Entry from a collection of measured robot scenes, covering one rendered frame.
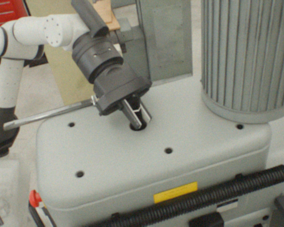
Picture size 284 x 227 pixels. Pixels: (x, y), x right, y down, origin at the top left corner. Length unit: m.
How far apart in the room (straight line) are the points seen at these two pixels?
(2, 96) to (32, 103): 3.29
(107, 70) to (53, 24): 0.15
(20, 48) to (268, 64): 0.62
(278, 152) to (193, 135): 0.24
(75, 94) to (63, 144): 2.02
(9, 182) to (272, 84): 0.78
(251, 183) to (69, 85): 2.12
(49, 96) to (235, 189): 3.75
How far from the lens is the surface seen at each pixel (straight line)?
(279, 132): 0.85
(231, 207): 0.80
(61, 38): 0.68
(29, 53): 0.94
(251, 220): 0.90
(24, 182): 1.08
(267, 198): 0.87
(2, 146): 1.08
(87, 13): 0.69
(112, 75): 0.65
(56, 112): 0.75
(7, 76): 0.96
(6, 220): 0.97
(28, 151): 3.62
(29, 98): 4.37
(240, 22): 0.55
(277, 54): 0.58
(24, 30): 0.86
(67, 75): 2.59
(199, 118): 0.67
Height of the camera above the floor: 2.34
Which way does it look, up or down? 40 degrees down
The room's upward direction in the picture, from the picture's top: 9 degrees counter-clockwise
